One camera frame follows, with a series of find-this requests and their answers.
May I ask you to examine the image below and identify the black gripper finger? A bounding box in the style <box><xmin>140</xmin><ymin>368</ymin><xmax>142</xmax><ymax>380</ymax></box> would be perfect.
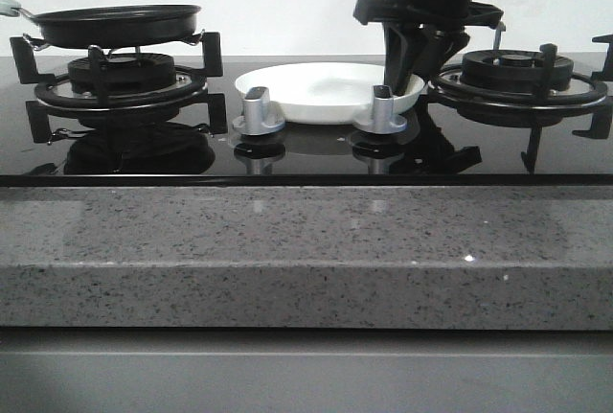
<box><xmin>383</xmin><ymin>23</ymin><xmax>425</xmax><ymax>96</ymax></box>
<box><xmin>406</xmin><ymin>27</ymin><xmax>470</xmax><ymax>85</ymax></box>

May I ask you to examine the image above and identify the white round plate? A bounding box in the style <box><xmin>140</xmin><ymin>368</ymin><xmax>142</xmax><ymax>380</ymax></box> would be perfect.
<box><xmin>235</xmin><ymin>62</ymin><xmax>425</xmax><ymax>125</ymax></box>

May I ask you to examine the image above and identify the black frying pan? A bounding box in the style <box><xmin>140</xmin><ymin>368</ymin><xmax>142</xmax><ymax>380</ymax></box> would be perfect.
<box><xmin>1</xmin><ymin>0</ymin><xmax>201</xmax><ymax>49</ymax></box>

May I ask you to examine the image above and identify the black round gas burner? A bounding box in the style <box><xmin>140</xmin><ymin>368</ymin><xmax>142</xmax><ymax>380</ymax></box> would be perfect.
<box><xmin>460</xmin><ymin>49</ymin><xmax>575</xmax><ymax>94</ymax></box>
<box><xmin>68</xmin><ymin>53</ymin><xmax>176</xmax><ymax>95</ymax></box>

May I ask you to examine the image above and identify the silver stove control knob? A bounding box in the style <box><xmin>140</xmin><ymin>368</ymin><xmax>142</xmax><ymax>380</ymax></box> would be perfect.
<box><xmin>232</xmin><ymin>86</ymin><xmax>285</xmax><ymax>136</ymax></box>
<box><xmin>352</xmin><ymin>85</ymin><xmax>407</xmax><ymax>135</ymax></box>

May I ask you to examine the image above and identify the black pan support grate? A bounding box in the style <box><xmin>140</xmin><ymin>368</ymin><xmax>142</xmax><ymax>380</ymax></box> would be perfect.
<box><xmin>428</xmin><ymin>23</ymin><xmax>612</xmax><ymax>127</ymax></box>
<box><xmin>11</xmin><ymin>32</ymin><xmax>223</xmax><ymax>114</ymax></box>

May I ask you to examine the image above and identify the black glass gas cooktop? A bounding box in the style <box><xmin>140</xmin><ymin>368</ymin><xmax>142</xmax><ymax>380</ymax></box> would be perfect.
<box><xmin>1</xmin><ymin>57</ymin><xmax>612</xmax><ymax>187</ymax></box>

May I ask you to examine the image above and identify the grey cabinet drawer front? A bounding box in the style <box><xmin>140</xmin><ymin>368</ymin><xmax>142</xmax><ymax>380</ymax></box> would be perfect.
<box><xmin>1</xmin><ymin>329</ymin><xmax>612</xmax><ymax>412</ymax></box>

